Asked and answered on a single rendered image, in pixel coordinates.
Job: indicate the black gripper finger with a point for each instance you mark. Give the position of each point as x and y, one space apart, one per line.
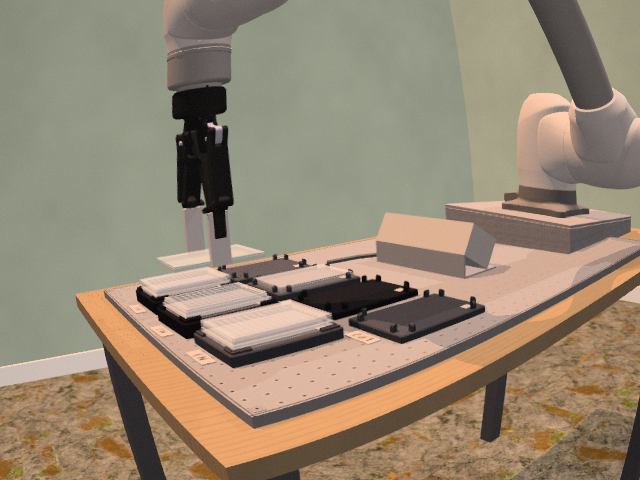
190 182
216 162

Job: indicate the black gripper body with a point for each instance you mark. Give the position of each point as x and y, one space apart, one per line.
197 107

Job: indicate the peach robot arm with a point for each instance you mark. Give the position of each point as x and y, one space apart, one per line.
600 147

